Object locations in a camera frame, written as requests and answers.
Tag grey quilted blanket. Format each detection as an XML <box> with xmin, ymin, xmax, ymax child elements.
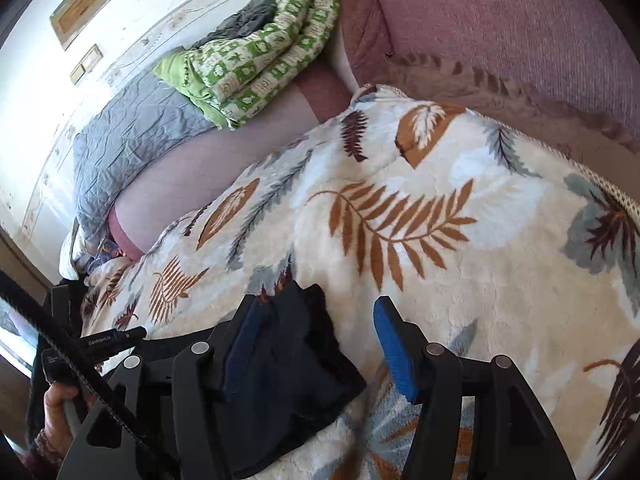
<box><xmin>72</xmin><ymin>70</ymin><xmax>216</xmax><ymax>256</ymax></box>

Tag small wooden wall frame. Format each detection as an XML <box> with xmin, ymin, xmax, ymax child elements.
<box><xmin>69</xmin><ymin>44</ymin><xmax>104</xmax><ymax>86</ymax></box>

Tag person's left hand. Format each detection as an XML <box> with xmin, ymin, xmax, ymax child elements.
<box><xmin>42</xmin><ymin>384</ymin><xmax>98</xmax><ymax>461</ymax></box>

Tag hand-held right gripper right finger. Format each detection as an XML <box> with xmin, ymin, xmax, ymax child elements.
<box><xmin>373</xmin><ymin>296</ymin><xmax>582</xmax><ymax>480</ymax></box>

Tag black braided cable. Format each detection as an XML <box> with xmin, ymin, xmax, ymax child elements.
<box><xmin>0</xmin><ymin>271</ymin><xmax>151</xmax><ymax>461</ymax></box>

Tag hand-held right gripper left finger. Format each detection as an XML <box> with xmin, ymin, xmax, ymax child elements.
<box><xmin>62</xmin><ymin>295</ymin><xmax>275</xmax><ymax>480</ymax></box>

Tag large wooden wall frame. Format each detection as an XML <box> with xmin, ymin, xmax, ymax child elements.
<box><xmin>49</xmin><ymin>0</ymin><xmax>122</xmax><ymax>52</ymax></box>

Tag leaf print fleece blanket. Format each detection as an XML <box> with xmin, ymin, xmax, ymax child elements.
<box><xmin>80</xmin><ymin>84</ymin><xmax>640</xmax><ymax>480</ymax></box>

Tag dark navy pants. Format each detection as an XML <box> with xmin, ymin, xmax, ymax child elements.
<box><xmin>224</xmin><ymin>279</ymin><xmax>367</xmax><ymax>479</ymax></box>

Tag person's left forearm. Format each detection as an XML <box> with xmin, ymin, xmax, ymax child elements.
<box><xmin>19</xmin><ymin>427</ymin><xmax>68</xmax><ymax>480</ymax></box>

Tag purple sofa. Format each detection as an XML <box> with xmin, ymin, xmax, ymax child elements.
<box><xmin>107</xmin><ymin>0</ymin><xmax>640</xmax><ymax>261</ymax></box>

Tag green patterned quilt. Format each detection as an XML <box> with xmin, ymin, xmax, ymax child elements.
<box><xmin>152</xmin><ymin>0</ymin><xmax>343</xmax><ymax>132</ymax></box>

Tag dark grey cloth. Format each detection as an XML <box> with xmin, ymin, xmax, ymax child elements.
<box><xmin>192</xmin><ymin>0</ymin><xmax>281</xmax><ymax>52</ymax></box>

